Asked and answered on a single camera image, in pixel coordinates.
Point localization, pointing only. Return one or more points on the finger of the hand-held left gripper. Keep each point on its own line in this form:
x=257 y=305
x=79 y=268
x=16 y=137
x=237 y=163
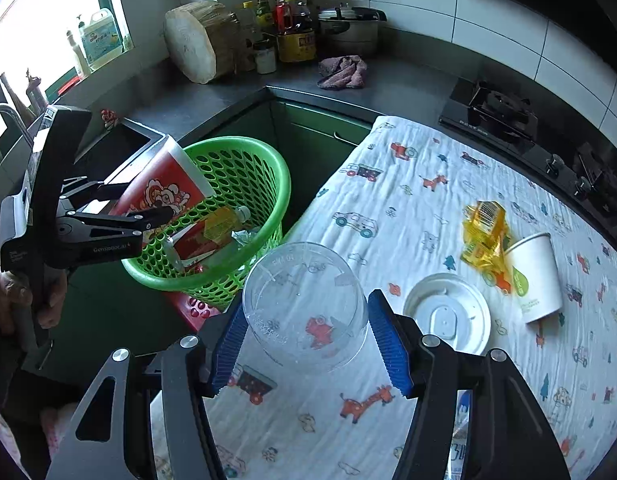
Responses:
x=138 y=220
x=98 y=190

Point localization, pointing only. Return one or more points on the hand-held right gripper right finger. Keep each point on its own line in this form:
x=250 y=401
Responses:
x=388 y=345

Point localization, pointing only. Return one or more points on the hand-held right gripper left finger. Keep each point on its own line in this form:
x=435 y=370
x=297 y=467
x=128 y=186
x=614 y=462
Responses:
x=228 y=345

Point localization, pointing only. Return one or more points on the red cup with cartoon print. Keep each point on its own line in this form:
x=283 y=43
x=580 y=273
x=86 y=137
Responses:
x=163 y=180

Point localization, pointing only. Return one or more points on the clear plastic cup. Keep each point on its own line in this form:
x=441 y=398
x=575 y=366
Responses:
x=298 y=290

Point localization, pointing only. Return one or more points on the green plastic basket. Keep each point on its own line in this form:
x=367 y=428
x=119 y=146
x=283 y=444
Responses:
x=258 y=175

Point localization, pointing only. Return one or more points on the person's left forearm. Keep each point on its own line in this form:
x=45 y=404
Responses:
x=13 y=385

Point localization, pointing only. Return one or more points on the person's left hand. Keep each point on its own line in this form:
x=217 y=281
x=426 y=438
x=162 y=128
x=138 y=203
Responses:
x=3 y=295

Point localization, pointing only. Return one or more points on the steel sink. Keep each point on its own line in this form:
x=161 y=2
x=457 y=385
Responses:
x=113 y=150

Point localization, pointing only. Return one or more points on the red plastic stool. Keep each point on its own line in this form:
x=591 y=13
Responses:
x=193 y=310

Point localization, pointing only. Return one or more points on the white plastic cup lid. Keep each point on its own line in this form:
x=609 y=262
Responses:
x=446 y=317

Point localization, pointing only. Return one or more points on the small red white object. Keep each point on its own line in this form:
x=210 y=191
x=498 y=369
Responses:
x=109 y=117

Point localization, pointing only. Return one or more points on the steel faucet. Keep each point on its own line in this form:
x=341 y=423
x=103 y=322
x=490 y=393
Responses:
x=8 y=109

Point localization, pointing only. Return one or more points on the white pump bottle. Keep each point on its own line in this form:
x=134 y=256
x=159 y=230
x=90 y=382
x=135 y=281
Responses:
x=78 y=55

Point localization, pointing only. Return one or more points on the blue label detergent jug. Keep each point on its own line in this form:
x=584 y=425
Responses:
x=103 y=42

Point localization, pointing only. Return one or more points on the orange snack wrapper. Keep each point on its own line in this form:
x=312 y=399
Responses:
x=483 y=225

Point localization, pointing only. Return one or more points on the white paper cup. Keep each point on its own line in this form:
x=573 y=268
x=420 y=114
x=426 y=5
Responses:
x=538 y=280

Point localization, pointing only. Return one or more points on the round wooden chopping block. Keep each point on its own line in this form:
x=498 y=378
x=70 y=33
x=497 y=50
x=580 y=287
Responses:
x=193 y=45

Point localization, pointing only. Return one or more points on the small white lidded jar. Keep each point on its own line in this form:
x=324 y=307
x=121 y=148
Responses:
x=265 y=59

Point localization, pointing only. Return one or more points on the clear glass bottle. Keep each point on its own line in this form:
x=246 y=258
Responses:
x=246 y=40

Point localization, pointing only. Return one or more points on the large cooking oil bottle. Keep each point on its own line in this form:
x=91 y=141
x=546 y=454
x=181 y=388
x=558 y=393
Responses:
x=293 y=35

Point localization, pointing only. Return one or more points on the green cap sauce bottle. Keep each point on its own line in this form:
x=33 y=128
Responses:
x=261 y=10

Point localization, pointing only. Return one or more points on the purple dish rag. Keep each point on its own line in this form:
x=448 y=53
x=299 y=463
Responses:
x=343 y=72

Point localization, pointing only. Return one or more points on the black gas stove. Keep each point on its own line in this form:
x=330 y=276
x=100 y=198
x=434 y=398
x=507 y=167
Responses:
x=493 y=115

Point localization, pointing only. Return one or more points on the steel cooking pot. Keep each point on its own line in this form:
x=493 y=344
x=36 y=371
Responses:
x=348 y=35

